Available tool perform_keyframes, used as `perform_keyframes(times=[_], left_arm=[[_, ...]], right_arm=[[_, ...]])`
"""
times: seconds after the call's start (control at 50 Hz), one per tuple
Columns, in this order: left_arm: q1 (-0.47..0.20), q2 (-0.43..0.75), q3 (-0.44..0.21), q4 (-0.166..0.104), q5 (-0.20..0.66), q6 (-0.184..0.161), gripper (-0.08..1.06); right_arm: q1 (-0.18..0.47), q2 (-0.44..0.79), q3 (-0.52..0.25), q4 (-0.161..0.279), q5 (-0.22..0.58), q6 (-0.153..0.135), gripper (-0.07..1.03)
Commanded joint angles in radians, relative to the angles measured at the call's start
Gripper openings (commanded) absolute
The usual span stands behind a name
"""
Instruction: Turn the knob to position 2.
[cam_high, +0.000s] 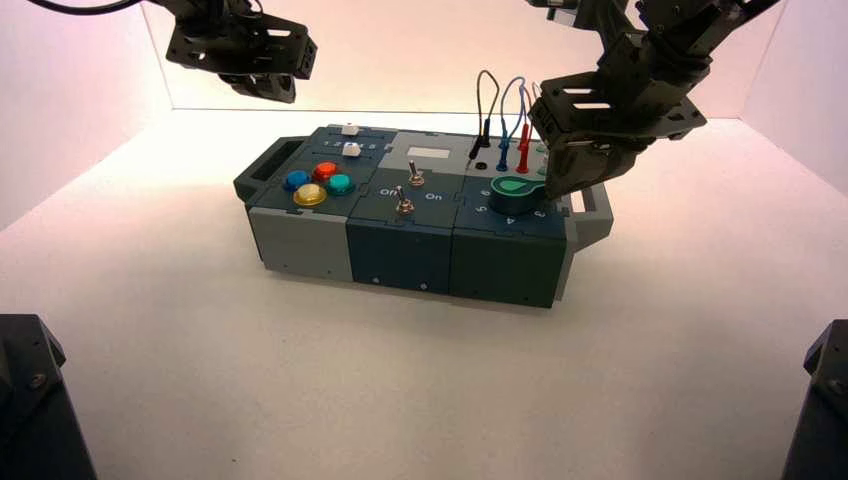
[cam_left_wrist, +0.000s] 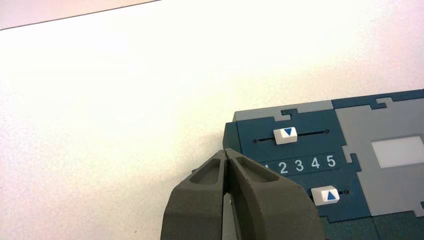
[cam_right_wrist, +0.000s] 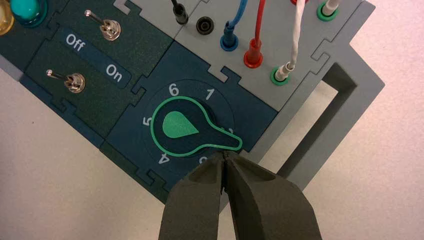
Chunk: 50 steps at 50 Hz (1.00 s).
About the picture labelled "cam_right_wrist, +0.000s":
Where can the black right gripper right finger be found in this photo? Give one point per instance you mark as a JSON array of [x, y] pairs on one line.
[[268, 208]]

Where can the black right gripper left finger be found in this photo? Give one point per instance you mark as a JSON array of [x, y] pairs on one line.
[[192, 208]]

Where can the dark knob with green outline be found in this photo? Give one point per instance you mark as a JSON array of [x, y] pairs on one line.
[[180, 127]]

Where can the green banana socket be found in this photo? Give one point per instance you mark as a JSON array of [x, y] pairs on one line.
[[320, 16], [275, 81]]

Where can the grey and blue control box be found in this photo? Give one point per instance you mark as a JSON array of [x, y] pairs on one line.
[[99, 109]]

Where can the black banana socket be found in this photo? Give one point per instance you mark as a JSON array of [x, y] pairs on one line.
[[205, 26]]

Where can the red banana socket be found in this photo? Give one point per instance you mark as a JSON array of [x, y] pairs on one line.
[[298, 1]]

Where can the teal round push button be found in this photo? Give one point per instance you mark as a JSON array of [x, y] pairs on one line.
[[28, 11]]

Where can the yellow round push button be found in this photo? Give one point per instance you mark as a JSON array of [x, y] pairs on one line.
[[5, 20]]

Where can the metal toggle switch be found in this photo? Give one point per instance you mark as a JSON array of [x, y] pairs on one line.
[[109, 28], [73, 82]]

